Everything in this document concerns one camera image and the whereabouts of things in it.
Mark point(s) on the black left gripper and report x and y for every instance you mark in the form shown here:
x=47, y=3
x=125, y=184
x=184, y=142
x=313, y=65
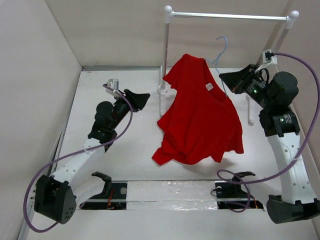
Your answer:
x=139, y=100

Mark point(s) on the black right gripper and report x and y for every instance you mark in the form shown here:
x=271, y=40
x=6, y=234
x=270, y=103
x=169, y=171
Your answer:
x=237, y=81

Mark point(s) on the blue wire hanger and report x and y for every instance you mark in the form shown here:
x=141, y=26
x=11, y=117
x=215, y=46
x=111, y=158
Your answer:
x=215, y=62

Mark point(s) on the red t shirt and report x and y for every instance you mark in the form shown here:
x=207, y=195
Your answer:
x=202, y=121

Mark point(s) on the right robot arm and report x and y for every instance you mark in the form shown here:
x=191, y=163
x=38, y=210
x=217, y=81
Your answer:
x=298, y=200

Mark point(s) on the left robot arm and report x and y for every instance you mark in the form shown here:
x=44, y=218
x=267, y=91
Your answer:
x=58, y=195

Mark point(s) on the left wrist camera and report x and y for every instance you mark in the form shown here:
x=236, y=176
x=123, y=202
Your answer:
x=112, y=86

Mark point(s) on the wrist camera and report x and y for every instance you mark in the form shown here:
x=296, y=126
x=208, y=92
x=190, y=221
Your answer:
x=112, y=86
x=268, y=59

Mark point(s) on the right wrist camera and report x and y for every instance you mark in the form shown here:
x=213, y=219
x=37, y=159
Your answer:
x=268, y=59

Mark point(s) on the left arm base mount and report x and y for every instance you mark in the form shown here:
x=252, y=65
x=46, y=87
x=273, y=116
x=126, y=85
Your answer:
x=113, y=196

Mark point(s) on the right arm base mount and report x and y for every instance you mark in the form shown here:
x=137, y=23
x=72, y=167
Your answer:
x=232, y=197

